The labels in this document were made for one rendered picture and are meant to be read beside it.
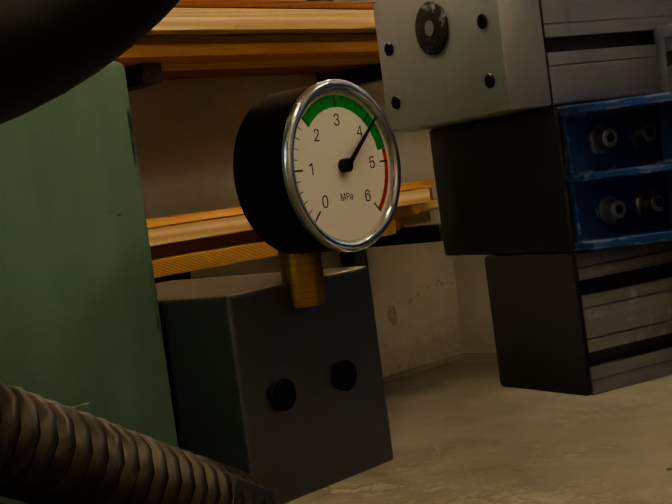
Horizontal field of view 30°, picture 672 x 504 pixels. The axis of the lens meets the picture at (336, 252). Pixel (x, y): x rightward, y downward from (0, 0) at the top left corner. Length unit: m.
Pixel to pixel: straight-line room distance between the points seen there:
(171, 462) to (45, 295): 0.12
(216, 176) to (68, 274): 3.22
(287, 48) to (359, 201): 2.77
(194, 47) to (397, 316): 1.48
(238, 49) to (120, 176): 2.65
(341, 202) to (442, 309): 3.89
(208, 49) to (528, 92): 2.31
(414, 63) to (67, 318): 0.44
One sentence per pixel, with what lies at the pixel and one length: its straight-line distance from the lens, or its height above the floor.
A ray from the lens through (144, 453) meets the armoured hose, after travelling 0.32.
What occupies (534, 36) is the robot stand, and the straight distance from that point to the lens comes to 0.78.
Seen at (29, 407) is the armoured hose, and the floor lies 0.61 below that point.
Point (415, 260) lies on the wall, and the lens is 4.25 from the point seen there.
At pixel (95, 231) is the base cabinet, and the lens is 0.45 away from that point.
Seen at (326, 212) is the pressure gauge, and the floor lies 0.64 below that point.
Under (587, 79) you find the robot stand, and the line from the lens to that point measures 0.80.
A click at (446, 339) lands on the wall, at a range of 4.36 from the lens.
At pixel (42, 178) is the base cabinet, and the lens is 0.44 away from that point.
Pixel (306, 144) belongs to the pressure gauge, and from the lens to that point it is 0.44.
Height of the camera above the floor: 0.65
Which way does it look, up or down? 3 degrees down
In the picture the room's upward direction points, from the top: 8 degrees counter-clockwise
